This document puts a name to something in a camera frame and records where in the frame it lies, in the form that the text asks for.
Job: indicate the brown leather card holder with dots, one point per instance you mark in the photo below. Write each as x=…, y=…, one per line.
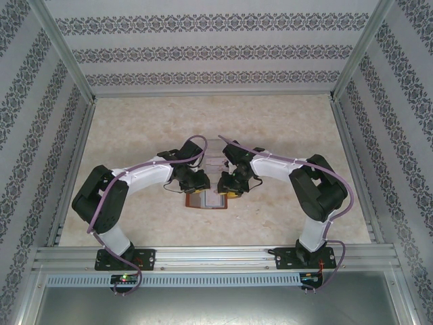
x=194, y=201

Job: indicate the pink blossom print card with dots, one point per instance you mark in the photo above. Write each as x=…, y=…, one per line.
x=216, y=162

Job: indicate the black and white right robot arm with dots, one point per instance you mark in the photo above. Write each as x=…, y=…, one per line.
x=321, y=196

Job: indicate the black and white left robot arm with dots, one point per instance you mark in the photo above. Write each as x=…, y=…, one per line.
x=98, y=199

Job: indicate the clear acrylic card stand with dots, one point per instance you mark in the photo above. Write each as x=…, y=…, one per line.
x=214, y=149

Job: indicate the grey metal panel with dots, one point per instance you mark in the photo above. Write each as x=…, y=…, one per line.
x=216, y=304

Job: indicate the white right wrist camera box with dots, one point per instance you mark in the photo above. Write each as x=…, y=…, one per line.
x=232, y=167

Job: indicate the aluminium mounting rail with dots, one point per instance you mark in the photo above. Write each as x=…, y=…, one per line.
x=216, y=259

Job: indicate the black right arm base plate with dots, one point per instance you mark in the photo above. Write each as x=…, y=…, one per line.
x=284, y=259

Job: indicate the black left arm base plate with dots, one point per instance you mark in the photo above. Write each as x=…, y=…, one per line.
x=149, y=259

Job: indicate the aluminium side rail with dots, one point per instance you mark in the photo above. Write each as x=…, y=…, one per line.
x=74, y=169
x=358, y=169

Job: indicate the aluminium frame post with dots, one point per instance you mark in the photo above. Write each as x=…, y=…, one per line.
x=357, y=54
x=67, y=54

